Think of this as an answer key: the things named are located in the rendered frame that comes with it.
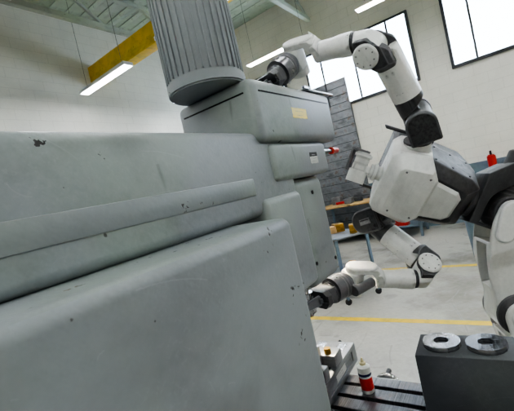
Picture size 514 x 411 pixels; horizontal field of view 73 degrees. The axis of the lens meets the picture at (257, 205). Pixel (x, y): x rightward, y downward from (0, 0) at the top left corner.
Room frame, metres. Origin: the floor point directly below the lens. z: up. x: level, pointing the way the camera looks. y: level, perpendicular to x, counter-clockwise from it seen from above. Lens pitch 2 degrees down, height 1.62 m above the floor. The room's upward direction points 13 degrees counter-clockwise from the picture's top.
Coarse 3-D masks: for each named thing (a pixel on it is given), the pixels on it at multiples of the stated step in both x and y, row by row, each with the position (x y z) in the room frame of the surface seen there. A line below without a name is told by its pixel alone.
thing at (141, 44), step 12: (228, 0) 5.83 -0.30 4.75; (132, 36) 6.98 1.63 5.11; (144, 36) 6.79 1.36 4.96; (120, 48) 7.24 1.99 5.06; (132, 48) 7.03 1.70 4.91; (144, 48) 6.83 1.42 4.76; (156, 48) 6.91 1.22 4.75; (108, 60) 7.51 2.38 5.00; (120, 60) 7.29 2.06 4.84; (132, 60) 7.20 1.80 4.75; (96, 72) 7.79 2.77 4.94
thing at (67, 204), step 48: (0, 144) 0.41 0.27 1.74; (48, 144) 0.45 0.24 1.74; (96, 144) 0.51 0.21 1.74; (144, 144) 0.58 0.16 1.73; (192, 144) 0.66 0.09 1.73; (240, 144) 0.79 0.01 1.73; (0, 192) 0.40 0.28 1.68; (48, 192) 0.44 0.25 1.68; (96, 192) 0.49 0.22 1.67; (144, 192) 0.56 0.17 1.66; (192, 192) 0.64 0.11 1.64; (240, 192) 0.75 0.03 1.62; (288, 192) 0.92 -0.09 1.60; (0, 240) 0.39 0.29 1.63; (48, 240) 0.43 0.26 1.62; (96, 240) 0.48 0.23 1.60; (144, 240) 0.54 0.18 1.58; (0, 288) 0.38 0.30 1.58
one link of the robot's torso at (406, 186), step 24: (408, 144) 1.17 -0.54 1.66; (432, 144) 1.25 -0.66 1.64; (384, 168) 1.23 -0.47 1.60; (408, 168) 1.14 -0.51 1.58; (432, 168) 1.12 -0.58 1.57; (456, 168) 1.16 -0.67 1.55; (384, 192) 1.22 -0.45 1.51; (408, 192) 1.18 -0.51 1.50; (432, 192) 1.16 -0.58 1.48; (456, 192) 1.14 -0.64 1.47; (384, 216) 1.33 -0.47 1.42; (408, 216) 1.22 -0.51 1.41; (432, 216) 1.20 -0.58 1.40; (456, 216) 1.20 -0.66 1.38
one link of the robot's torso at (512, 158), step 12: (492, 168) 1.22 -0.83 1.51; (504, 168) 1.15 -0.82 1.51; (480, 180) 1.21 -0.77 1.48; (492, 180) 1.15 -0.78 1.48; (504, 180) 1.15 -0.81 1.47; (480, 192) 1.18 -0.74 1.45; (492, 192) 1.16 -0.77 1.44; (480, 204) 1.17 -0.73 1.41; (468, 216) 1.19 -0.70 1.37; (480, 216) 1.17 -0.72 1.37
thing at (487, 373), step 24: (432, 336) 0.93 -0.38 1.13; (456, 336) 0.90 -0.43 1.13; (480, 336) 0.87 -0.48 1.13; (504, 336) 0.87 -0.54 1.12; (432, 360) 0.86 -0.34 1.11; (456, 360) 0.83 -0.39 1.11; (480, 360) 0.80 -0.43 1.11; (504, 360) 0.78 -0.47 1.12; (432, 384) 0.86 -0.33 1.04; (456, 384) 0.84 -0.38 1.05; (480, 384) 0.81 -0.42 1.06; (504, 384) 0.78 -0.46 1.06; (432, 408) 0.87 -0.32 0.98; (456, 408) 0.84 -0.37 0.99; (480, 408) 0.81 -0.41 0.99; (504, 408) 0.79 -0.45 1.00
